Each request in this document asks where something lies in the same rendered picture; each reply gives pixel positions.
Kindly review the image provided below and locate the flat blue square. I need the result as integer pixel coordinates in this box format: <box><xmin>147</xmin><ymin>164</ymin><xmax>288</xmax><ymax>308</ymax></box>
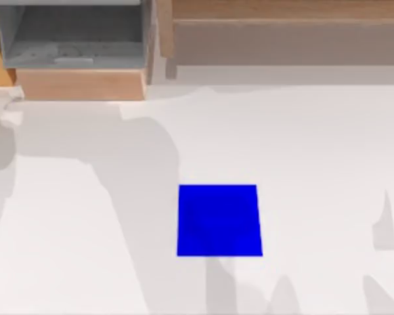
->
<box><xmin>176</xmin><ymin>184</ymin><xmax>264</xmax><ymax>257</ymax></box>

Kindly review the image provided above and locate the pale wooden drawer front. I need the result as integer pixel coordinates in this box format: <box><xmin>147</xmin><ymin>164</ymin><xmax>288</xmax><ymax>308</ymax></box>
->
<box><xmin>14</xmin><ymin>68</ymin><xmax>148</xmax><ymax>102</ymax></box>

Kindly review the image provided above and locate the grey pierced drawer inside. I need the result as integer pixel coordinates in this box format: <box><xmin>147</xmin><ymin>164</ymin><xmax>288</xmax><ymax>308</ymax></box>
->
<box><xmin>0</xmin><ymin>0</ymin><xmax>151</xmax><ymax>70</ymax></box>

